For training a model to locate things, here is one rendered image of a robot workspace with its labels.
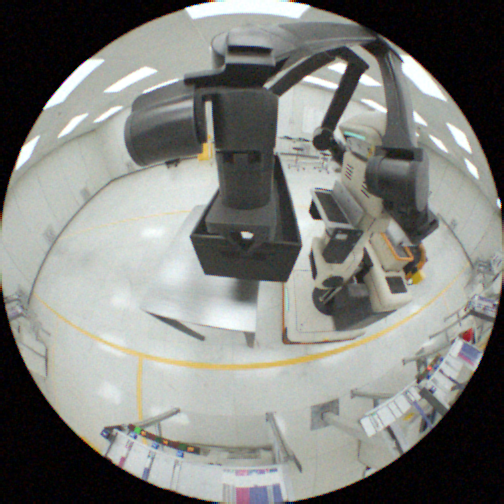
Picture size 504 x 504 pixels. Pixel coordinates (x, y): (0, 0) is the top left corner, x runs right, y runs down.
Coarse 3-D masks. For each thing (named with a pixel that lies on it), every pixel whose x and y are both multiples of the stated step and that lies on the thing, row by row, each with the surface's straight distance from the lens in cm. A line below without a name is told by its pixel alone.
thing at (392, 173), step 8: (384, 160) 30; (392, 160) 29; (400, 160) 29; (408, 160) 29; (384, 168) 28; (392, 168) 28; (400, 168) 27; (384, 176) 28; (392, 176) 27; (400, 176) 26; (384, 184) 28; (392, 184) 27; (400, 184) 26; (384, 192) 29; (392, 192) 28; (400, 192) 27; (384, 200) 31; (392, 200) 30; (400, 200) 28; (400, 208) 29; (408, 208) 29
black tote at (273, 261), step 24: (216, 192) 34; (288, 192) 35; (288, 216) 32; (192, 240) 24; (216, 240) 22; (240, 240) 21; (288, 240) 29; (216, 264) 27; (240, 264) 25; (264, 264) 25; (288, 264) 25
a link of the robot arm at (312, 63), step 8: (336, 48) 59; (344, 48) 60; (312, 56) 62; (320, 56) 61; (328, 56) 61; (336, 56) 59; (304, 64) 62; (312, 64) 62; (320, 64) 62; (288, 72) 62; (296, 72) 62; (304, 72) 62; (312, 72) 63; (280, 80) 63; (288, 80) 62; (296, 80) 62; (272, 88) 64; (280, 88) 63; (288, 88) 63; (280, 96) 65
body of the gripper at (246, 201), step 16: (224, 160) 14; (240, 160) 13; (256, 160) 14; (272, 160) 14; (224, 176) 14; (240, 176) 13; (256, 176) 13; (272, 176) 15; (224, 192) 15; (240, 192) 14; (256, 192) 14; (272, 192) 18; (224, 208) 15; (240, 208) 15; (256, 208) 15; (272, 208) 15; (208, 224) 14; (224, 224) 13; (240, 224) 13; (256, 224) 13; (272, 224) 13
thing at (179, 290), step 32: (192, 224) 83; (192, 256) 66; (160, 288) 63; (192, 288) 57; (224, 288) 54; (256, 288) 53; (160, 320) 76; (192, 320) 52; (224, 320) 49; (256, 320) 49
